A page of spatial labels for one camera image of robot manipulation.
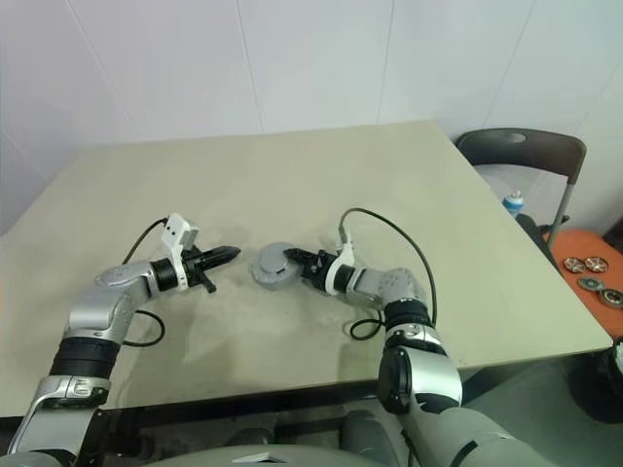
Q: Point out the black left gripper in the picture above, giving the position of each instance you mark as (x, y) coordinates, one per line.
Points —
(194, 270)

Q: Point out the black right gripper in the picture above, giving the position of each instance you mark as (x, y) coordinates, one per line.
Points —
(317, 270)

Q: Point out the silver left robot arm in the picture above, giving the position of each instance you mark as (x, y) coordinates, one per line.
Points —
(97, 311)

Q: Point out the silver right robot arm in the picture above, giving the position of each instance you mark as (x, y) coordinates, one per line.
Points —
(389, 287)

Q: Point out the grey motor housing copper windings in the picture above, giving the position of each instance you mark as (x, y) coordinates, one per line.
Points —
(272, 283)

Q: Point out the small gold spoked rotor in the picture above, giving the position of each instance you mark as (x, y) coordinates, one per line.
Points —
(596, 264)
(574, 264)

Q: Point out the small round motor housing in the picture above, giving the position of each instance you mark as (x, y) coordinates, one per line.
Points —
(611, 297)

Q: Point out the dark rounded shape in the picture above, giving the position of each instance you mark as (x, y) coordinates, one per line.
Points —
(362, 430)

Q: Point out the grey robot torso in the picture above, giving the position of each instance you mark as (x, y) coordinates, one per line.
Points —
(302, 457)

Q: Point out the blue and white bottle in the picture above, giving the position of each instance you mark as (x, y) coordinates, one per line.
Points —
(513, 206)

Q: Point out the black folding chair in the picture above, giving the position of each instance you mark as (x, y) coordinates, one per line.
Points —
(535, 151)

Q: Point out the small grey finned disc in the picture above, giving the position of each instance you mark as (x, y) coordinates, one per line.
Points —
(590, 283)

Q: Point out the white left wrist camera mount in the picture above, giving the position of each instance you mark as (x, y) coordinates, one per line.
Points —
(175, 228)

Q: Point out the black table frame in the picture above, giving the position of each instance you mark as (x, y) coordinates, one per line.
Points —
(243, 411)

